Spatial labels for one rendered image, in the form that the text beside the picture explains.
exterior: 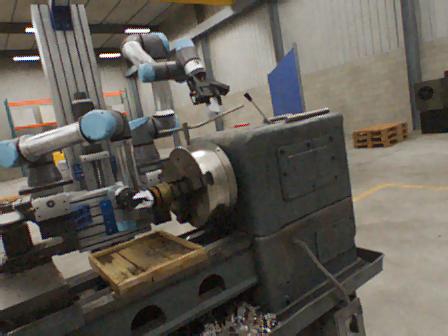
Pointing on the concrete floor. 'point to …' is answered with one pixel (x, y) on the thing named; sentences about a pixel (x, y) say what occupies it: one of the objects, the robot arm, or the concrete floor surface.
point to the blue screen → (287, 85)
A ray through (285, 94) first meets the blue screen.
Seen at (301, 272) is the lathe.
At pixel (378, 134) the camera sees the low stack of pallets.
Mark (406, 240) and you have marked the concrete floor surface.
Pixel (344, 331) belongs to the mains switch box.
